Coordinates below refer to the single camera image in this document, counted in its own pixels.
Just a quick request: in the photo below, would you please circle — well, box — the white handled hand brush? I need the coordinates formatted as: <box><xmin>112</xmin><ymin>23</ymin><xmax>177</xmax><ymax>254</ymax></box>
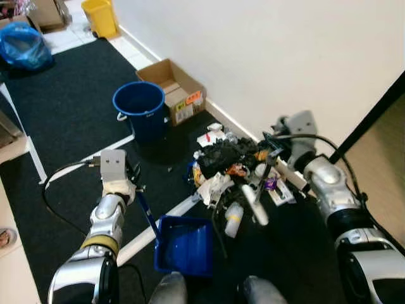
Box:
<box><xmin>240</xmin><ymin>184</ymin><xmax>270</xmax><ymax>227</ymax></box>

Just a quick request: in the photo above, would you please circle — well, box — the blue plastic bucket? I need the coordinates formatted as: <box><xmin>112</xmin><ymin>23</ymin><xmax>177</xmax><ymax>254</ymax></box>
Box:
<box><xmin>112</xmin><ymin>80</ymin><xmax>167</xmax><ymax>144</ymax></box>

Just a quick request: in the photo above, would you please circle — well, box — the blue plastic dustpan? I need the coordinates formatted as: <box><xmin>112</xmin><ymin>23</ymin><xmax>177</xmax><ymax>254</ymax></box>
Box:
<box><xmin>135</xmin><ymin>190</ymin><xmax>215</xmax><ymax>278</ymax></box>

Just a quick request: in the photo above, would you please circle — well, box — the cream cloth wrist wrap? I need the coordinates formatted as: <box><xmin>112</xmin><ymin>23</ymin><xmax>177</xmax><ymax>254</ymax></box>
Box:
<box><xmin>102</xmin><ymin>179</ymin><xmax>137</xmax><ymax>205</ymax></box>

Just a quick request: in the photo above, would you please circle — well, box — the white card with purple item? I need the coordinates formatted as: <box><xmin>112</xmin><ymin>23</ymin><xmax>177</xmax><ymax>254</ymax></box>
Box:
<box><xmin>264</xmin><ymin>178</ymin><xmax>297</xmax><ymax>206</ymax></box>

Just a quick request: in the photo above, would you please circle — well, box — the orange snack wrapper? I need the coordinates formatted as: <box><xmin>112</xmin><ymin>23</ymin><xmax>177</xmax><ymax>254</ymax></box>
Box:
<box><xmin>227</xmin><ymin>163</ymin><xmax>248</xmax><ymax>179</ymax></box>

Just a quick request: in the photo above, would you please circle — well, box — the black plastic trash bag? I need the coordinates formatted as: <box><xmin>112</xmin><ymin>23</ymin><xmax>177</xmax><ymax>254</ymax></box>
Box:
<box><xmin>199</xmin><ymin>140</ymin><xmax>246</xmax><ymax>176</ymax></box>

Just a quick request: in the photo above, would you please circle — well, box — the white paper with red mark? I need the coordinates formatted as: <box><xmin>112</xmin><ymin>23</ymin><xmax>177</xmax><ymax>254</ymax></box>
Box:
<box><xmin>197</xmin><ymin>124</ymin><xmax>228</xmax><ymax>148</ymax></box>

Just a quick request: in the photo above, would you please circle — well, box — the crumpled white paper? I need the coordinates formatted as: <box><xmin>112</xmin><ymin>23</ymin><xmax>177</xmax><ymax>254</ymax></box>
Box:
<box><xmin>197</xmin><ymin>174</ymin><xmax>234</xmax><ymax>207</ymax></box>

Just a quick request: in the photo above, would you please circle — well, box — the clear plastic bottle pale label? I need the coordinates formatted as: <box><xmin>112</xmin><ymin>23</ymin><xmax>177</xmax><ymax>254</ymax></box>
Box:
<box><xmin>224</xmin><ymin>201</ymin><xmax>245</xmax><ymax>239</ymax></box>

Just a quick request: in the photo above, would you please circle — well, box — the open cardboard box orange label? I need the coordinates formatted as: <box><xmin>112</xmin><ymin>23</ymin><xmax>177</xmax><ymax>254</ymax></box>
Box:
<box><xmin>135</xmin><ymin>58</ymin><xmax>208</xmax><ymax>127</ymax></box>

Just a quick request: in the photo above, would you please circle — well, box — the grey left robot leg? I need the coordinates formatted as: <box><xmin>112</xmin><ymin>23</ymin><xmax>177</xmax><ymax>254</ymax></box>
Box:
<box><xmin>148</xmin><ymin>272</ymin><xmax>189</xmax><ymax>304</ymax></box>

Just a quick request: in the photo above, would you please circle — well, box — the grey robot leg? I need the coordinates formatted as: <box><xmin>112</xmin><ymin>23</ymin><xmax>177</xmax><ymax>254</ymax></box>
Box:
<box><xmin>242</xmin><ymin>275</ymin><xmax>289</xmax><ymax>304</ymax></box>
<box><xmin>148</xmin><ymin>272</ymin><xmax>189</xmax><ymax>304</ymax></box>

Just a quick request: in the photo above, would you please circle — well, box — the grey right robot leg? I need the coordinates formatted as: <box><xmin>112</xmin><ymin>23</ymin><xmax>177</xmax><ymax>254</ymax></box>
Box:
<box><xmin>242</xmin><ymin>275</ymin><xmax>289</xmax><ymax>304</ymax></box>

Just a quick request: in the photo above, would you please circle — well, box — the yellow plastic bin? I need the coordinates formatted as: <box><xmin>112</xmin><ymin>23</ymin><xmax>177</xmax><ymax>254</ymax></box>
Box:
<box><xmin>80</xmin><ymin>0</ymin><xmax>120</xmax><ymax>39</ymax></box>

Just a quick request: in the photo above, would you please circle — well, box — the blue plastic bag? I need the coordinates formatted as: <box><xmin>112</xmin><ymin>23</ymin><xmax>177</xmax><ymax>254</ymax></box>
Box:
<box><xmin>0</xmin><ymin>22</ymin><xmax>54</xmax><ymax>71</ymax></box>

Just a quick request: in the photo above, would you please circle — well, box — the brown cardboard box with clutter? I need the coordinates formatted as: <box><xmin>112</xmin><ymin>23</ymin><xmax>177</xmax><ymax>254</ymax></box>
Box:
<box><xmin>28</xmin><ymin>0</ymin><xmax>72</xmax><ymax>33</ymax></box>

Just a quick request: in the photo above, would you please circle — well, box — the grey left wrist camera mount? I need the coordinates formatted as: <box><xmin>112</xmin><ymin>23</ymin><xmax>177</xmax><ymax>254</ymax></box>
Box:
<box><xmin>100</xmin><ymin>149</ymin><xmax>128</xmax><ymax>185</ymax></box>

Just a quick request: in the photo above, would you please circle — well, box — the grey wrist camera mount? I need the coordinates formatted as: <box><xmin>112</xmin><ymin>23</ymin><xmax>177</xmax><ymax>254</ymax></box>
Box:
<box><xmin>100</xmin><ymin>149</ymin><xmax>128</xmax><ymax>185</ymax></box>
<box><xmin>277</xmin><ymin>110</ymin><xmax>318</xmax><ymax>167</ymax></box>

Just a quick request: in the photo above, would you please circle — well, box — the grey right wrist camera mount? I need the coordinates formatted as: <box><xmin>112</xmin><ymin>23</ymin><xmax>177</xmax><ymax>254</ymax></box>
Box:
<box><xmin>277</xmin><ymin>110</ymin><xmax>318</xmax><ymax>167</ymax></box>

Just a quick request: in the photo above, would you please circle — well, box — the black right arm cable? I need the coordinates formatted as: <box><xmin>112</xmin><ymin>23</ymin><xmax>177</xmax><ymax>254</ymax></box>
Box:
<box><xmin>271</xmin><ymin>132</ymin><xmax>405</xmax><ymax>251</ymax></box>

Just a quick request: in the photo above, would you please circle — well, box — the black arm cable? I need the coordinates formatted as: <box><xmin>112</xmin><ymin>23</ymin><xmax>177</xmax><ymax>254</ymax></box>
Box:
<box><xmin>271</xmin><ymin>132</ymin><xmax>405</xmax><ymax>251</ymax></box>
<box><xmin>40</xmin><ymin>161</ymin><xmax>102</xmax><ymax>236</ymax></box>

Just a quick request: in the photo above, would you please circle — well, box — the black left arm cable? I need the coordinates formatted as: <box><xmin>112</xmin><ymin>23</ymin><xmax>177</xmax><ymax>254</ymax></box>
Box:
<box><xmin>40</xmin><ymin>161</ymin><xmax>102</xmax><ymax>236</ymax></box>

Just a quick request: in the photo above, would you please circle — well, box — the black door frame trim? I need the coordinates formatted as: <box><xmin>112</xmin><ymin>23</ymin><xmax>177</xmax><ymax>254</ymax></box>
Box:
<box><xmin>328</xmin><ymin>75</ymin><xmax>405</xmax><ymax>167</ymax></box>

